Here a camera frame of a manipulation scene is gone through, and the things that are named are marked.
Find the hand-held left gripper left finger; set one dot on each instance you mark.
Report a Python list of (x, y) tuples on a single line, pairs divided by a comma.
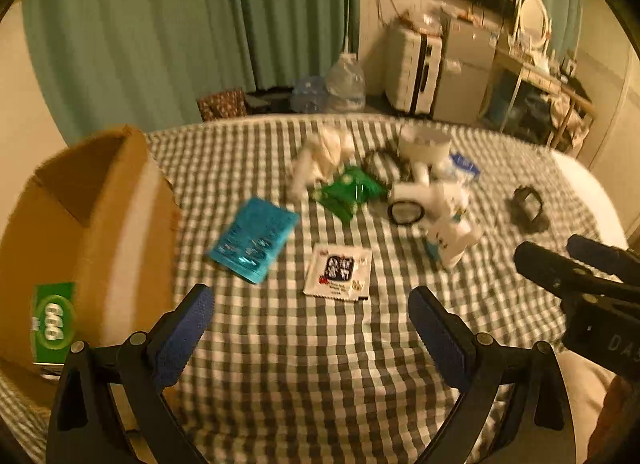
[(187, 331)]

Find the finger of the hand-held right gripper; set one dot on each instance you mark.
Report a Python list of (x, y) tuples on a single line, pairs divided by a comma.
[(600, 254), (545, 264)]

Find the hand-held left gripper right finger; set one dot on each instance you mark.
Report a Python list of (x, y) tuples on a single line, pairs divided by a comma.
[(435, 331)]

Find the white packet with black label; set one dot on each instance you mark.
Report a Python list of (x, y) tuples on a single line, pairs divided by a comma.
[(340, 271)]

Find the brown cardboard box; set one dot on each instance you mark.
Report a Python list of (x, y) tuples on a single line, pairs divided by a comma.
[(100, 244)]

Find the white lace cloth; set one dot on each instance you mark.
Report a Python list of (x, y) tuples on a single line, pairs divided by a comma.
[(325, 149)]

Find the black scrunchie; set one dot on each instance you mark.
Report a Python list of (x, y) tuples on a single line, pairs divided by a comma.
[(527, 209)]

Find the white bedding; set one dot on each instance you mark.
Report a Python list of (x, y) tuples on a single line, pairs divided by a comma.
[(595, 194)]

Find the white tube with blue print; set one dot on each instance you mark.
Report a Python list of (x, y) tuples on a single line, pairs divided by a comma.
[(452, 244)]

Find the blue foil packet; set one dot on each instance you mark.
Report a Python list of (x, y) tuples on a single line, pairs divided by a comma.
[(252, 239)]

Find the checkered bed sheet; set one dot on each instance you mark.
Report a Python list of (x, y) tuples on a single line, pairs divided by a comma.
[(300, 369)]

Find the blue and white packet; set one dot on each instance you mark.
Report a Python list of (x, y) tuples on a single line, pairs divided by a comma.
[(465, 167)]

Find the white plastic bottle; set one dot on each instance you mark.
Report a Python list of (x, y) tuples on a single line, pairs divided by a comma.
[(417, 189)]

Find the green foil packet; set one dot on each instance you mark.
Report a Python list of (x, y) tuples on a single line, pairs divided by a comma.
[(350, 191)]

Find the white round container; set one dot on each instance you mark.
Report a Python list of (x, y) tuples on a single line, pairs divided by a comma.
[(425, 147)]

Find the wooden vanity table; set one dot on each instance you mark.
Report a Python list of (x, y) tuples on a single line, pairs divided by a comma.
[(540, 75)]

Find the grey mini fridge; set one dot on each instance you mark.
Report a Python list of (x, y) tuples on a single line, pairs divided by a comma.
[(465, 69)]

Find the patterned brown box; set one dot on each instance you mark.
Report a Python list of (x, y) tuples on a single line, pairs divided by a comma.
[(222, 104)]

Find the white suitcase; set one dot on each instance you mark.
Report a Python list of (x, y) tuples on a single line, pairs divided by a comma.
[(405, 69)]

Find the oval white mirror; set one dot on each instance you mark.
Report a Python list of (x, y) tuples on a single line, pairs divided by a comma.
[(532, 19)]

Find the dark bag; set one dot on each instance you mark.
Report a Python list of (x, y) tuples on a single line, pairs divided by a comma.
[(270, 98)]

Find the clear plastic bag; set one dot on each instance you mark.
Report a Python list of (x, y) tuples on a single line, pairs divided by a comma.
[(425, 17), (345, 82)]

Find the blue plastic bag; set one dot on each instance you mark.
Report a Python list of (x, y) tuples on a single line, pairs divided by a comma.
[(310, 92)]

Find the wide green curtain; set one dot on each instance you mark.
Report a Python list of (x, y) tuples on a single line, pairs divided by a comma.
[(150, 19)]

